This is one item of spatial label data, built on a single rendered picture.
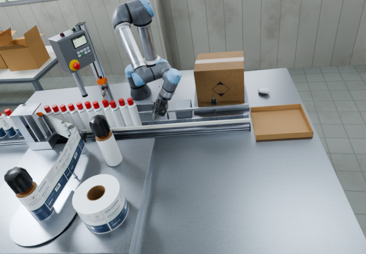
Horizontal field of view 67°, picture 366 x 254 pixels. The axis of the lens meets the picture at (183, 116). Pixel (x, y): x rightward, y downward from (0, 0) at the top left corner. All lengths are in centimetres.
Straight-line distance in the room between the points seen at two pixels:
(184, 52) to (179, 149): 249
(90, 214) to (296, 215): 84
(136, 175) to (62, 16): 327
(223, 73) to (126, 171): 79
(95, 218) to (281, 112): 120
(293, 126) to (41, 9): 375
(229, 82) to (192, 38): 217
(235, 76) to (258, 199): 73
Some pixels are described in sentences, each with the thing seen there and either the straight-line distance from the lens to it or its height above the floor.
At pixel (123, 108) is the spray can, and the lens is 164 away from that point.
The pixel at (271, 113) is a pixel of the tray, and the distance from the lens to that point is 178.
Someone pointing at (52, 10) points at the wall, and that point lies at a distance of 444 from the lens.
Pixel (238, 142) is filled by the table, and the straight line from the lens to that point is 158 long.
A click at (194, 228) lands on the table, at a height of 83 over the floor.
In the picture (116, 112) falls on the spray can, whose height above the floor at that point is 102.
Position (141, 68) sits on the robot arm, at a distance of 151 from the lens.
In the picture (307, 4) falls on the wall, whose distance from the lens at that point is 370.
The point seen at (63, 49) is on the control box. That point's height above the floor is 142.
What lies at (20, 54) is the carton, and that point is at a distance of 334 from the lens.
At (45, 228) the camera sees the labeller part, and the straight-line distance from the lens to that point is 144.
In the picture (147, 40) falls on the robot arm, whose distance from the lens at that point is 178.
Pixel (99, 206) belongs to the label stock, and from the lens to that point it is 120.
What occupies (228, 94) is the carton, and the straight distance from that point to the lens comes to 176.
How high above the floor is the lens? 192
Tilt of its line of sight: 37 degrees down
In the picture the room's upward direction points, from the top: 11 degrees counter-clockwise
